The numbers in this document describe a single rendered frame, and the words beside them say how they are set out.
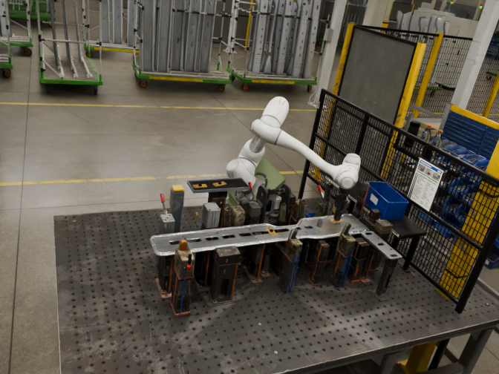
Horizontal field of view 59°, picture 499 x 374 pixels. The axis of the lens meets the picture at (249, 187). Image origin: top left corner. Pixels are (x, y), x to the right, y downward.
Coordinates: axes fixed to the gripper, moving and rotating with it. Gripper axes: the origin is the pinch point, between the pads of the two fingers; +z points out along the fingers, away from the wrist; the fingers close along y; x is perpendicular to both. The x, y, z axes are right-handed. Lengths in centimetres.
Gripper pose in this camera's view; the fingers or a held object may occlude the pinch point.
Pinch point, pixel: (338, 214)
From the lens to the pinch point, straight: 287.9
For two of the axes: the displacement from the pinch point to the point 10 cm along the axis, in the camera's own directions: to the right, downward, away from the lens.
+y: 4.0, 4.5, -8.0
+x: 9.0, -0.6, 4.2
